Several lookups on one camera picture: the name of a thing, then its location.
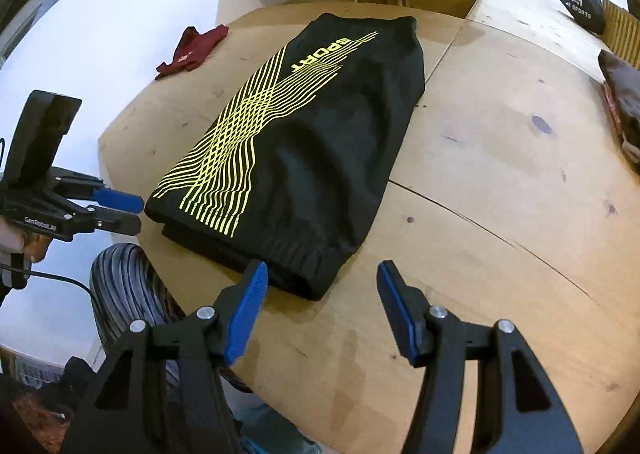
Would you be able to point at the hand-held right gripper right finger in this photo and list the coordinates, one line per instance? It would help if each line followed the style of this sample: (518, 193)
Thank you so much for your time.
(395, 314)

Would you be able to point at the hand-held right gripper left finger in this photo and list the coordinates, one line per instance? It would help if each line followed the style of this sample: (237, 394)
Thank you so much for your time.
(247, 314)

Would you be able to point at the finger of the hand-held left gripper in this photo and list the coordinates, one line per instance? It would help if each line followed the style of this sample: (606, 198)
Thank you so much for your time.
(112, 223)
(120, 200)

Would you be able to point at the black pants with yellow print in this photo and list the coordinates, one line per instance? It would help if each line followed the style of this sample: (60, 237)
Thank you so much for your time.
(325, 158)

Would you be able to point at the person's left hand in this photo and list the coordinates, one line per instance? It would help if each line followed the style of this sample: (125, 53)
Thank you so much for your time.
(37, 248)

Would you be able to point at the person's striped grey garment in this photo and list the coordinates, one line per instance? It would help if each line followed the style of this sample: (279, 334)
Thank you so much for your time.
(125, 284)

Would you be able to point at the person's teal trousers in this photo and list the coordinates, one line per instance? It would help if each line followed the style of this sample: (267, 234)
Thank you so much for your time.
(260, 426)

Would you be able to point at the maroon cloth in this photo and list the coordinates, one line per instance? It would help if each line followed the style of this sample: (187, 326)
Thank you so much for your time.
(192, 51)

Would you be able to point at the dark grey folded cloth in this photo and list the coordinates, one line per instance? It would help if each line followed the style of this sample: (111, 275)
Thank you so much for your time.
(625, 88)

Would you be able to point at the wooden slat railing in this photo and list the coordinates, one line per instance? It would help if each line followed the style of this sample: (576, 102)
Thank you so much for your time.
(622, 28)

